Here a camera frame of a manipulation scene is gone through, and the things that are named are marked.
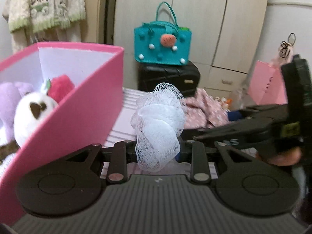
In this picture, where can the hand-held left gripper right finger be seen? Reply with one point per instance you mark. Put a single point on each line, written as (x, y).
(181, 152)

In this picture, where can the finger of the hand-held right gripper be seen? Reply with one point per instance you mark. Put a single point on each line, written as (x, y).
(234, 132)
(235, 116)

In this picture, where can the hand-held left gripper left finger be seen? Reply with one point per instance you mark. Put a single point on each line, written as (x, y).
(130, 152)

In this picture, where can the pink floral cloth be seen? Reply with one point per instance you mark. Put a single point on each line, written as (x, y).
(202, 109)

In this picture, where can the white mesh bath sponge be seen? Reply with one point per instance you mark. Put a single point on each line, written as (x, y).
(158, 126)

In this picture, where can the pink cardboard box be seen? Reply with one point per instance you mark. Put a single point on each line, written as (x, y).
(80, 117)

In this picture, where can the pink strawberry plush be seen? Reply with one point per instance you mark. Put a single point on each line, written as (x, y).
(61, 87)

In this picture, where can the white plush with brown patches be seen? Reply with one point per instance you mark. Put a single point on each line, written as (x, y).
(26, 119)

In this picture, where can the purple plush toy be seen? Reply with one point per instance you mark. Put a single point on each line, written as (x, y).
(8, 102)

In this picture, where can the person's right hand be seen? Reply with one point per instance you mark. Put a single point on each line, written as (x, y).
(284, 157)

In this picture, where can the floral gift bag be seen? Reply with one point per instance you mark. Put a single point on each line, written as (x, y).
(223, 102)

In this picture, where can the clear plastic bag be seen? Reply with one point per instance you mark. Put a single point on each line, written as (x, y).
(243, 90)

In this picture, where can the pink tote bag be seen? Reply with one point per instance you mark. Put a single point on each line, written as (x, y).
(265, 85)

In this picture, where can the black suitcase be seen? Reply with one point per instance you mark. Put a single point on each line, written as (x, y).
(168, 80)

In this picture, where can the teal felt tote bag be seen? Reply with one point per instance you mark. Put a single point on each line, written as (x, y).
(163, 43)

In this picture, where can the beige wardrobe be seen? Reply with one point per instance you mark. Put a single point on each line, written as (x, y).
(207, 17)

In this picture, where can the black clothes rack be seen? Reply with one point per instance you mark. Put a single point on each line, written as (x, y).
(109, 12)

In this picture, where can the light wooden cabinet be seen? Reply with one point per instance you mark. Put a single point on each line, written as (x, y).
(93, 12)

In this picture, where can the white fleece cardigan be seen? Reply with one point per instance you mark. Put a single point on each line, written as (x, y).
(43, 4)

